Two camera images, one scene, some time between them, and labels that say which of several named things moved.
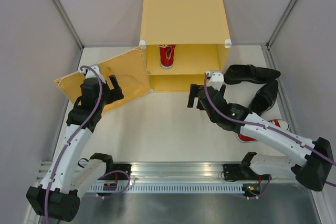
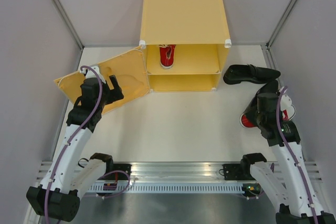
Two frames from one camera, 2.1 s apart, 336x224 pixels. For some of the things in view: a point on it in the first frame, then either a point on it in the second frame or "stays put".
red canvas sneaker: [166, 55] stays put
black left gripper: [115, 94] stays put
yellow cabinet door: [130, 68] stays put
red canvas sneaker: [282, 123] to [287, 115]
